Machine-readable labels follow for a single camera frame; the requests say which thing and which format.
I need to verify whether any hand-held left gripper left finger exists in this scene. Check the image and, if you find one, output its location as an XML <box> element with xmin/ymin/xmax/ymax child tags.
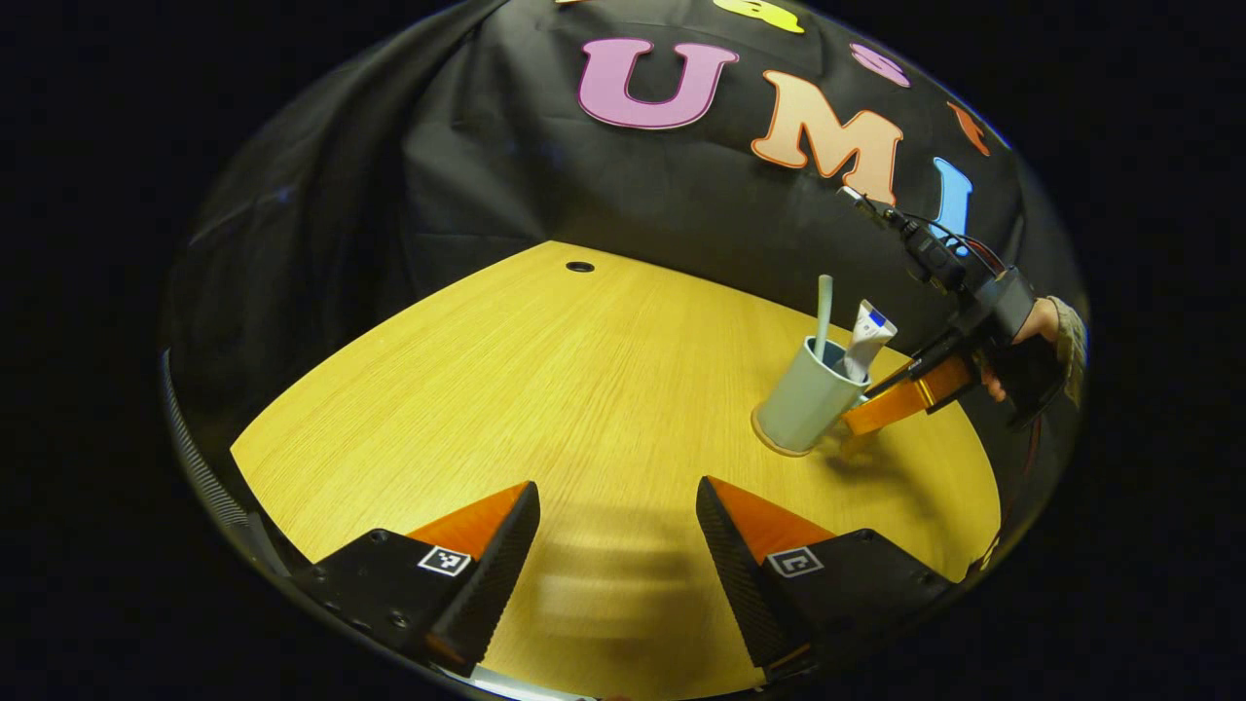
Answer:
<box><xmin>292</xmin><ymin>480</ymin><xmax>542</xmax><ymax>677</ymax></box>

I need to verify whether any black backdrop cloth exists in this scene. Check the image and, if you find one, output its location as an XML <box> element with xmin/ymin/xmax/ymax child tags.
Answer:
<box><xmin>161</xmin><ymin>0</ymin><xmax>1086</xmax><ymax>507</ymax></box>

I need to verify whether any white toothpaste tube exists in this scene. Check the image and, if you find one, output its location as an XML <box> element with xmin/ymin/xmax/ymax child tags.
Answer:
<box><xmin>842</xmin><ymin>299</ymin><xmax>898</xmax><ymax>383</ymax></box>

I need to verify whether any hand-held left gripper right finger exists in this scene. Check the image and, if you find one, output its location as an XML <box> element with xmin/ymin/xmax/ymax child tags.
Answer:
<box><xmin>695</xmin><ymin>475</ymin><xmax>961</xmax><ymax>683</ymax></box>

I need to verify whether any pale green cup wooden handle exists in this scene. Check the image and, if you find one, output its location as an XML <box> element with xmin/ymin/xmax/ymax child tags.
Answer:
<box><xmin>751</xmin><ymin>336</ymin><xmax>872</xmax><ymax>457</ymax></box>

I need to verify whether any pale green toothbrush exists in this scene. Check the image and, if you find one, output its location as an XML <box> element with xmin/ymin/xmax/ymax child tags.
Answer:
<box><xmin>813</xmin><ymin>275</ymin><xmax>835</xmax><ymax>363</ymax></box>

